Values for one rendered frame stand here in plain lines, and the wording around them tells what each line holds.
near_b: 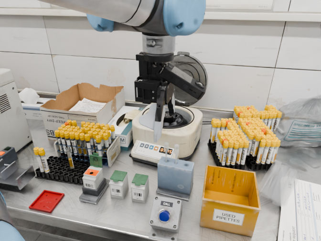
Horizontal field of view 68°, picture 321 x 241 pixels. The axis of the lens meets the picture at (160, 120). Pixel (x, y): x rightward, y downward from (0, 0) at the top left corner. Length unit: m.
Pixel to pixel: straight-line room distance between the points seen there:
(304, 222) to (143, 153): 0.50
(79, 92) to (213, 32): 0.68
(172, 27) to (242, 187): 0.52
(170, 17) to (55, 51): 1.03
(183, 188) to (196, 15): 0.50
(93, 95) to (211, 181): 0.73
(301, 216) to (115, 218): 0.49
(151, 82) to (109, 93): 0.61
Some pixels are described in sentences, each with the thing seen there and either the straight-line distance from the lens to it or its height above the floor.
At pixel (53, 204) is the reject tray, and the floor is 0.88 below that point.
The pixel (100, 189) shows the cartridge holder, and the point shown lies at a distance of 0.75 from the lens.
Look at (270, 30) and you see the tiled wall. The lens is 1.07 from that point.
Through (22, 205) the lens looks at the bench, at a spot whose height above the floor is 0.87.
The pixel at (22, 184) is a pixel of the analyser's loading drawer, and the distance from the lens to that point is 0.84.
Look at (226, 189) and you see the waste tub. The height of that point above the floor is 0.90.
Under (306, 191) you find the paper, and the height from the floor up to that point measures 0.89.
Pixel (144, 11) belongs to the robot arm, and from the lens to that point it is 0.33.
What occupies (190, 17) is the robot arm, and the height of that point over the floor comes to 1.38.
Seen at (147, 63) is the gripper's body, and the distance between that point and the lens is 0.57.
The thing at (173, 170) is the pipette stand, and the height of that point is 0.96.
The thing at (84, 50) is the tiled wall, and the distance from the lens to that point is 1.23.
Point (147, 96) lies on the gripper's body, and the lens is 0.58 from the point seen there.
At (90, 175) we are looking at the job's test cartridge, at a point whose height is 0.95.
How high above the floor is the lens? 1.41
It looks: 28 degrees down
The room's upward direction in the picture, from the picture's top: straight up
